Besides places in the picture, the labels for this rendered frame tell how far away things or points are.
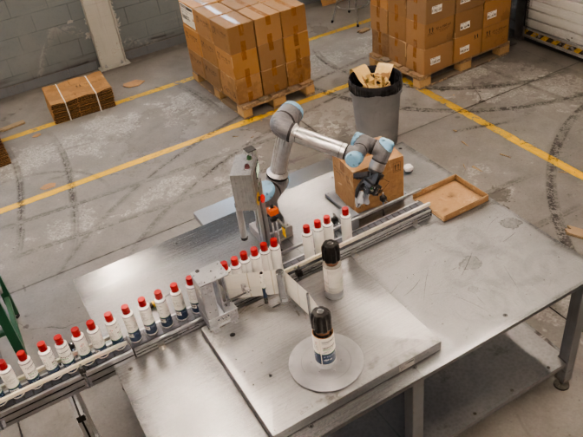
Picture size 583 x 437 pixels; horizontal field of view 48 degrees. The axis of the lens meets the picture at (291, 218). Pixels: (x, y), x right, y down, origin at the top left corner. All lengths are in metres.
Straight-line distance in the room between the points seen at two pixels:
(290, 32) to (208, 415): 4.35
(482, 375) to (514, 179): 2.14
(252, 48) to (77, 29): 2.52
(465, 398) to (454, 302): 0.62
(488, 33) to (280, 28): 2.08
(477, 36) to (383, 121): 1.79
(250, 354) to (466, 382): 1.23
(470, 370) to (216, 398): 1.43
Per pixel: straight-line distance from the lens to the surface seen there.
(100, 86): 7.21
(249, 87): 6.31
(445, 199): 3.65
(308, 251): 3.16
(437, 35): 6.51
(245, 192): 2.84
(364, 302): 2.98
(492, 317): 3.01
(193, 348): 2.98
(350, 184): 3.44
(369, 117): 5.46
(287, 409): 2.63
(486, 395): 3.50
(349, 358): 2.74
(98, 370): 3.00
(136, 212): 5.39
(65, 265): 5.09
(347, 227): 3.22
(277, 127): 3.09
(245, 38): 6.15
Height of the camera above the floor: 2.97
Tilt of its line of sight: 37 degrees down
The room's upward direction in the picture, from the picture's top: 8 degrees counter-clockwise
